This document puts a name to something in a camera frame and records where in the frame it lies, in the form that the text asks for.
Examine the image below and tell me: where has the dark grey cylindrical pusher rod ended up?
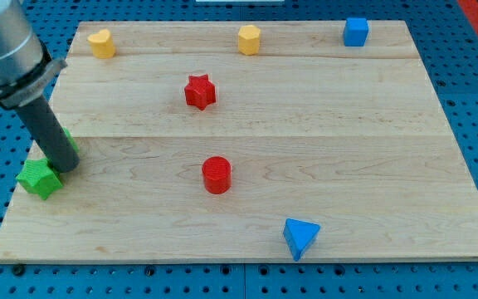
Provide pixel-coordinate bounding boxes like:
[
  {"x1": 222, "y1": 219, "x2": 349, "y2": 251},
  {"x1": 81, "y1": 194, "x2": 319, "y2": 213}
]
[{"x1": 15, "y1": 96, "x2": 80, "y2": 173}]

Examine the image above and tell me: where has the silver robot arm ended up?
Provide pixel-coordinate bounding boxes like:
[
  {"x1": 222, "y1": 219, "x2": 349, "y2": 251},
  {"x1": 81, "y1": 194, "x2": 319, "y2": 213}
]
[{"x1": 0, "y1": 0, "x2": 80, "y2": 173}]

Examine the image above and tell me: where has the green star block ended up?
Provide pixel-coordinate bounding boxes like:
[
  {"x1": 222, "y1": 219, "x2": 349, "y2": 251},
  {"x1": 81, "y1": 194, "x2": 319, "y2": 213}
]
[{"x1": 16, "y1": 158, "x2": 63, "y2": 200}]

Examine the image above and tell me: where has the yellow heart block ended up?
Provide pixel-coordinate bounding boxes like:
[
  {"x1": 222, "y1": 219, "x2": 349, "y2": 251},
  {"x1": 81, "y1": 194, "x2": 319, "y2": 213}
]
[{"x1": 87, "y1": 29, "x2": 116, "y2": 59}]

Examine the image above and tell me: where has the red star block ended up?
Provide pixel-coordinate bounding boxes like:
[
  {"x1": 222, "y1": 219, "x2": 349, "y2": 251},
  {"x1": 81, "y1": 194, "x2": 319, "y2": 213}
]
[{"x1": 184, "y1": 74, "x2": 217, "y2": 110}]

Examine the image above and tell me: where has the red cylinder block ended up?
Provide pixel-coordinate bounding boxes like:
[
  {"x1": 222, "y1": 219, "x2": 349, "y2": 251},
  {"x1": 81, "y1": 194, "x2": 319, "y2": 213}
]
[{"x1": 202, "y1": 156, "x2": 232, "y2": 194}]

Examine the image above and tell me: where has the light wooden board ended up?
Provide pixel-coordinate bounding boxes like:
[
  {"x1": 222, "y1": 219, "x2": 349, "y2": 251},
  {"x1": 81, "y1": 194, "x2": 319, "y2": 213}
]
[{"x1": 0, "y1": 21, "x2": 478, "y2": 265}]

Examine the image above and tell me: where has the yellow hexagon block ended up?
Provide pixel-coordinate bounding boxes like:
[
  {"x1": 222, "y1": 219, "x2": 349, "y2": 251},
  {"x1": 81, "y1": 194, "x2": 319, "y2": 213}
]
[{"x1": 237, "y1": 25, "x2": 261, "y2": 56}]

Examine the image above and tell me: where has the blue triangle block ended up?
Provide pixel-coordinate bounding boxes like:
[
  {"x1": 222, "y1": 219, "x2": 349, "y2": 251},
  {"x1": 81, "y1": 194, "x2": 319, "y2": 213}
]
[{"x1": 283, "y1": 218, "x2": 321, "y2": 262}]

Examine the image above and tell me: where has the blue cube block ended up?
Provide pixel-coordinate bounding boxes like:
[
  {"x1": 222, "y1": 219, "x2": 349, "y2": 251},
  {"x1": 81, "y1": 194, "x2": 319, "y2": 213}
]
[{"x1": 343, "y1": 17, "x2": 369, "y2": 47}]

